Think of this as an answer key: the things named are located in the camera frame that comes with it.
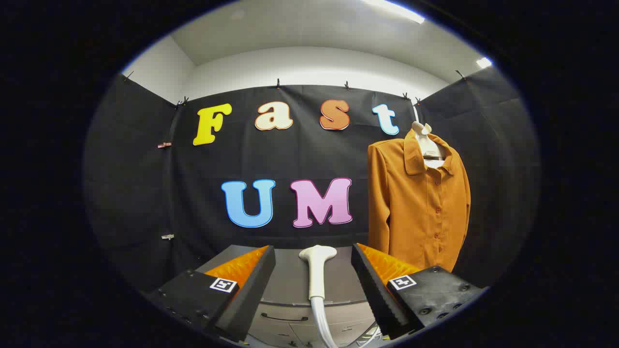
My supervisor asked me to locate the grey cabinet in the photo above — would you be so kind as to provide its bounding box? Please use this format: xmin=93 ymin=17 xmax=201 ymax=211
xmin=196 ymin=244 xmax=387 ymax=348

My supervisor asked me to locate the white garment steamer head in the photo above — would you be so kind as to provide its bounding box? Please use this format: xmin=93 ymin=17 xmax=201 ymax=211
xmin=298 ymin=245 xmax=338 ymax=301

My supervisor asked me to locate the white cable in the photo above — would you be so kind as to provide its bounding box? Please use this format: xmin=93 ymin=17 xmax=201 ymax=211
xmin=355 ymin=325 xmax=383 ymax=347

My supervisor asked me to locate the dark drawer handle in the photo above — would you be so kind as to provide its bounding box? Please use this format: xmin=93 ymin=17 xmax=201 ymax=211
xmin=260 ymin=313 xmax=309 ymax=322

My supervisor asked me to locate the white clothes hanger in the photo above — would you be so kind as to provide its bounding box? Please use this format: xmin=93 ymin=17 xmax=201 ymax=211
xmin=410 ymin=102 xmax=448 ymax=170

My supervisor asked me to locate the long ceiling light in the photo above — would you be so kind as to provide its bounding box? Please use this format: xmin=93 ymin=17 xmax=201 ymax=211
xmin=360 ymin=0 xmax=426 ymax=25

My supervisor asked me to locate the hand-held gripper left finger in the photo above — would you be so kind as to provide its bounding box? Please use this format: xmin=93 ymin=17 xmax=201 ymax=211
xmin=144 ymin=245 xmax=277 ymax=343

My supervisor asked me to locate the black backdrop cloth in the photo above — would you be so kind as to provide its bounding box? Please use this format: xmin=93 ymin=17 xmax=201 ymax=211
xmin=82 ymin=65 xmax=541 ymax=293

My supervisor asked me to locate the row of black cloth clips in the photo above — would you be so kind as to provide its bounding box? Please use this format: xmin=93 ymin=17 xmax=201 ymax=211
xmin=123 ymin=70 xmax=468 ymax=107

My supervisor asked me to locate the white steamer hose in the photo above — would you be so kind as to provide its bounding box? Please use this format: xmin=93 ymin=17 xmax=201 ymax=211
xmin=311 ymin=296 xmax=340 ymax=348

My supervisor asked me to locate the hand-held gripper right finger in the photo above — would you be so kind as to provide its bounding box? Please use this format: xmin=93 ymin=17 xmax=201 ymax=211
xmin=351 ymin=243 xmax=486 ymax=340

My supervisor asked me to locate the orange-brown button shirt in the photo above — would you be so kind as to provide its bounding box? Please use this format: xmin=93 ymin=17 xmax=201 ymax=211
xmin=367 ymin=128 xmax=472 ymax=274

